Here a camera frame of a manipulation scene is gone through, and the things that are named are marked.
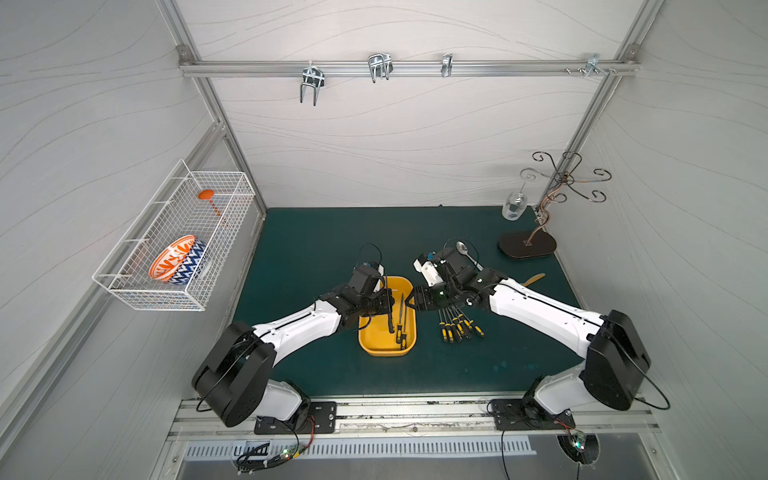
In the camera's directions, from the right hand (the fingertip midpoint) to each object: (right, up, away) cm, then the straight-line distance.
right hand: (411, 299), depth 81 cm
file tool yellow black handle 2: (-6, -7, +2) cm, 9 cm away
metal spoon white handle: (+21, +12, +27) cm, 36 cm away
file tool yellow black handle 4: (+14, -10, +8) cm, 19 cm away
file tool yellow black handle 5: (+16, -9, +8) cm, 20 cm away
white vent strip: (-45, -34, -11) cm, 57 cm away
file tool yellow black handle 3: (+10, -10, +7) cm, 16 cm away
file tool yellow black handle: (-3, -10, +8) cm, 13 cm away
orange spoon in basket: (-56, +29, -1) cm, 63 cm away
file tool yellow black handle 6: (+19, -10, +8) cm, 23 cm away
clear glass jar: (+35, +27, +15) cm, 46 cm away
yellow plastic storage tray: (-10, -13, +5) cm, 17 cm away
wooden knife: (+43, +3, +20) cm, 48 cm away
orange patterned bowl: (-54, +13, -16) cm, 58 cm away
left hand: (-4, -2, +4) cm, 6 cm away
